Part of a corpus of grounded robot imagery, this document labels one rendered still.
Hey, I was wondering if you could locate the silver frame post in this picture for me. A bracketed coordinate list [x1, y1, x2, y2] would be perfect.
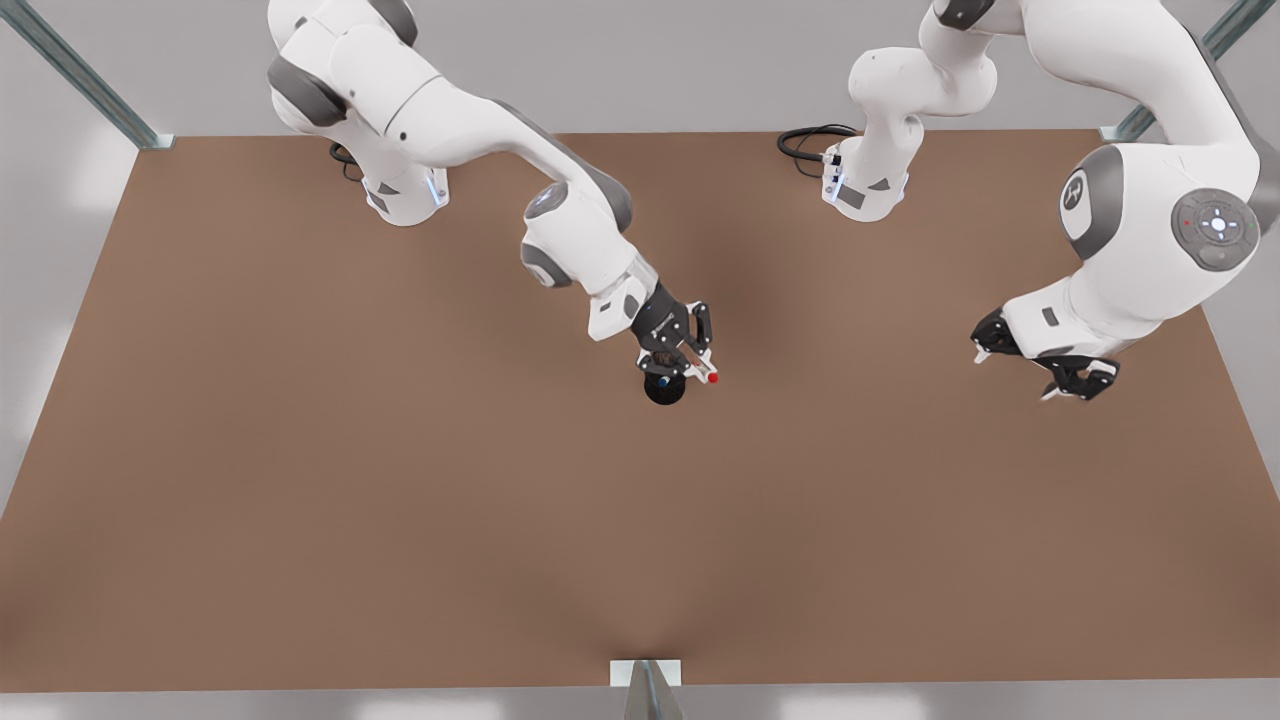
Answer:
[0, 0, 175, 152]
[1098, 0, 1280, 143]
[609, 658, 684, 720]

